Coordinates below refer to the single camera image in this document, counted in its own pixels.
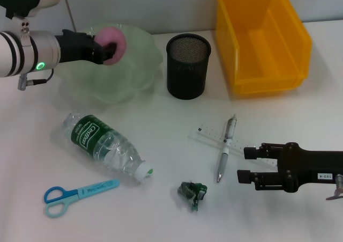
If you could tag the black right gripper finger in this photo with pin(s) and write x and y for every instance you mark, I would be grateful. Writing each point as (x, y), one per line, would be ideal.
(244, 176)
(250, 153)

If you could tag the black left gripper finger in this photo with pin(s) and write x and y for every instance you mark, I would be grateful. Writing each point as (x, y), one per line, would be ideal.
(110, 51)
(92, 37)

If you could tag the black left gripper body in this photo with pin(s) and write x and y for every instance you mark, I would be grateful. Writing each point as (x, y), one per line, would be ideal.
(75, 48)

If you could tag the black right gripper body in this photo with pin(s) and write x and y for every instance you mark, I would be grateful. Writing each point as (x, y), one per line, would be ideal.
(308, 165)

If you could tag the pink toy peach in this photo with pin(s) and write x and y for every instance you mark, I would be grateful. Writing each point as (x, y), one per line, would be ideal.
(110, 35)

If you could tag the green plastic wrapper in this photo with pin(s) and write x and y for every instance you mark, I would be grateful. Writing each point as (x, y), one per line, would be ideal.
(193, 193)

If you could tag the clear green-label water bottle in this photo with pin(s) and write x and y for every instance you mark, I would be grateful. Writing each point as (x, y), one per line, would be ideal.
(88, 137)

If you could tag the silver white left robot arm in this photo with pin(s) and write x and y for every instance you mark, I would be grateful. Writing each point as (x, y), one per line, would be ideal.
(26, 54)

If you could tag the grey white ballpoint pen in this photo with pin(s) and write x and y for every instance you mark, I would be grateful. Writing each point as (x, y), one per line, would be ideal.
(223, 161)

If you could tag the translucent green fruit plate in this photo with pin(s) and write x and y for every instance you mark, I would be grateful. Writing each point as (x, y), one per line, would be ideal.
(128, 78)

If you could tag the transparent plastic ruler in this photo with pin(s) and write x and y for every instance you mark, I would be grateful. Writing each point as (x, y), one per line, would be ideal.
(206, 134)

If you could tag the black mesh pen holder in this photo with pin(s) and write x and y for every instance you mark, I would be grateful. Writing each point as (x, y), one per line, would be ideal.
(187, 73)

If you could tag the blue teal scissors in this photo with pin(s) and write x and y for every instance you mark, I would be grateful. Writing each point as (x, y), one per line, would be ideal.
(88, 189)

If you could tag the yellow plastic bin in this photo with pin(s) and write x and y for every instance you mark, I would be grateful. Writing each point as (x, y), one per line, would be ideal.
(268, 38)

